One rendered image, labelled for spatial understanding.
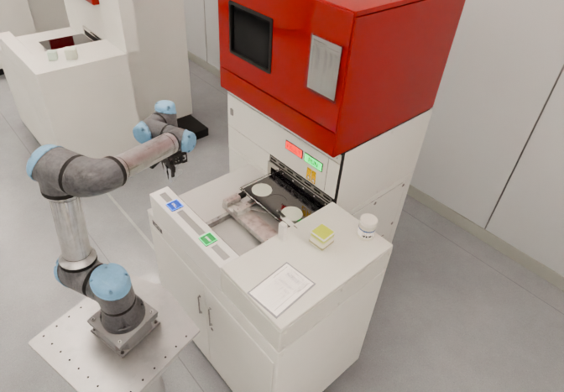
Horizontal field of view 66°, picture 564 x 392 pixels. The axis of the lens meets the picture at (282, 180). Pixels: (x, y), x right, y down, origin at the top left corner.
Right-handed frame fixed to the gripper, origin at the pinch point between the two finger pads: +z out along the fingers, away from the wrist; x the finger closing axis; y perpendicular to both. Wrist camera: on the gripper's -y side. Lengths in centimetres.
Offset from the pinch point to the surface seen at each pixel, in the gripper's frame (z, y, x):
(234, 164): 38, 59, 34
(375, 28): -63, 66, -41
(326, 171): 1, 59, -35
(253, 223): 22.7, 26.1, -23.5
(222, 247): 14.6, 3.0, -33.0
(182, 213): 15.0, 1.0, -6.0
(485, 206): 83, 207, -64
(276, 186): 21, 50, -12
